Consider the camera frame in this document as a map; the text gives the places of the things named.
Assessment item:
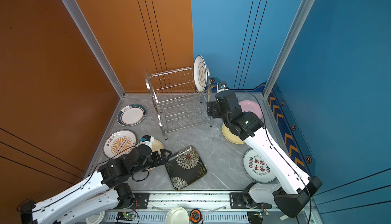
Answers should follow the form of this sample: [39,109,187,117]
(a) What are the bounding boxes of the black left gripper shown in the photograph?
[131,148,173,178]

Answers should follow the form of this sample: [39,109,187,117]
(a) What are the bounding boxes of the cream beige round plate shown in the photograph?
[144,139,164,170]

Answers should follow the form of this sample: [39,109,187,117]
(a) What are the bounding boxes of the black square floral plate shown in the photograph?
[165,146,207,190]

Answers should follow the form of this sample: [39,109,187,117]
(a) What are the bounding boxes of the silver wire dish rack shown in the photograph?
[145,67,213,139]

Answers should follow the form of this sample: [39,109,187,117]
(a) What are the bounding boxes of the white plate green ring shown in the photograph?
[193,55,210,93]

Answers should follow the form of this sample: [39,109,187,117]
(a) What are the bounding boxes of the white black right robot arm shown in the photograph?
[207,89,322,218]

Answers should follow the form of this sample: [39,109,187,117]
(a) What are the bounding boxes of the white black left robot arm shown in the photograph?
[20,145,172,224]

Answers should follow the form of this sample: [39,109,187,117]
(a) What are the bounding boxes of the pink round plate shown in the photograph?
[239,100,263,119]

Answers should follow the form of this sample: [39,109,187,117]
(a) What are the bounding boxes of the yellow round plate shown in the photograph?
[222,124,245,145]

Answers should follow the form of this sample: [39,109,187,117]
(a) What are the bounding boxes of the white plate orange sunburst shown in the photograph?
[103,130,136,158]

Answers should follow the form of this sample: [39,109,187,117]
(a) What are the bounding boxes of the white plate green maroon rim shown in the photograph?
[117,104,146,127]

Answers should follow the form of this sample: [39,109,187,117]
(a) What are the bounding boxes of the white round bowl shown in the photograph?
[166,207,189,224]

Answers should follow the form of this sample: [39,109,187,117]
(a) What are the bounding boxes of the green circuit board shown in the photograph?
[115,212,138,223]

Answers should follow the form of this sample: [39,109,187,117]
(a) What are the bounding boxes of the orange black tape measure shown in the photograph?
[189,209,204,224]

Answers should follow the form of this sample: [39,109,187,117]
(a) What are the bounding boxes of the white plate red characters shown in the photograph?
[243,149,277,183]

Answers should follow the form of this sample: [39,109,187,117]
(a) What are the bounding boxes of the white round lid with label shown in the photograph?
[86,211,105,224]

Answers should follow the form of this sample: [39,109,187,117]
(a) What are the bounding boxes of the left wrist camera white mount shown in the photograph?
[138,135,155,148]

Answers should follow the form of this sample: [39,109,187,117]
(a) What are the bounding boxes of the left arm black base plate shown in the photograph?
[120,192,150,210]

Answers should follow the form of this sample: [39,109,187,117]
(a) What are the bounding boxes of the aluminium frame rail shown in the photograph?
[101,190,322,224]

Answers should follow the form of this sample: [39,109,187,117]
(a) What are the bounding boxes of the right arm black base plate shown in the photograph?
[229,192,272,209]

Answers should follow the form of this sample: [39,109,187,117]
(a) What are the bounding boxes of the small circuit board with wires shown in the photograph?
[247,209,269,224]

